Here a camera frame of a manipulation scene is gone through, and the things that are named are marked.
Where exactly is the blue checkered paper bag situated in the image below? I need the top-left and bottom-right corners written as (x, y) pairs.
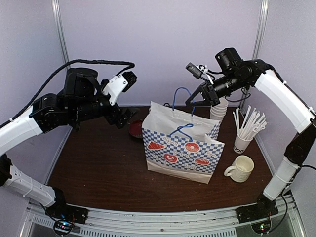
top-left (142, 102), bottom-right (225, 184)

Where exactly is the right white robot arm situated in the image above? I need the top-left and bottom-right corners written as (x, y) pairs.
top-left (185, 48), bottom-right (316, 218)

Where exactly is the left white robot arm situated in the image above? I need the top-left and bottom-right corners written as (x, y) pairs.
top-left (0, 68), bottom-right (137, 219)

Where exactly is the stack of white paper cups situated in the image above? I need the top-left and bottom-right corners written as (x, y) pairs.
top-left (209, 98), bottom-right (229, 121)

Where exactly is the red floral plate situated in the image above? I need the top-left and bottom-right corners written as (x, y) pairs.
top-left (128, 119), bottom-right (143, 139)

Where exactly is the bundle of white wrapped straws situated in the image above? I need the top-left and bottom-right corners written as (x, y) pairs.
top-left (233, 105), bottom-right (267, 141)

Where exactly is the white cup holding straws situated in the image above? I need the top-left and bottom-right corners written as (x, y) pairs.
top-left (233, 131), bottom-right (253, 154)

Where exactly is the white ceramic mug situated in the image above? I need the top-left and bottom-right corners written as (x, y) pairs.
top-left (224, 155), bottom-right (254, 183)

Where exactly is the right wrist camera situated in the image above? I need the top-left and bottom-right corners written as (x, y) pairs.
top-left (185, 63), bottom-right (215, 85)

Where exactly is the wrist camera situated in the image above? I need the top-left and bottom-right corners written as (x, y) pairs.
top-left (101, 71), bottom-right (137, 106)
top-left (185, 63), bottom-right (215, 85)

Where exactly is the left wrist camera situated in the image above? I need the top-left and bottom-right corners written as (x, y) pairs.
top-left (101, 71), bottom-right (137, 106)

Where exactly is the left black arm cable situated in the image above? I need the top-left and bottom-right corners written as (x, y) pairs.
top-left (0, 58), bottom-right (136, 126)

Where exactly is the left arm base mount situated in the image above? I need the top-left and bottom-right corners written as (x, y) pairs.
top-left (42, 205), bottom-right (89, 236)

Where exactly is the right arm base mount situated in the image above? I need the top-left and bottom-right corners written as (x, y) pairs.
top-left (236, 204), bottom-right (278, 235)

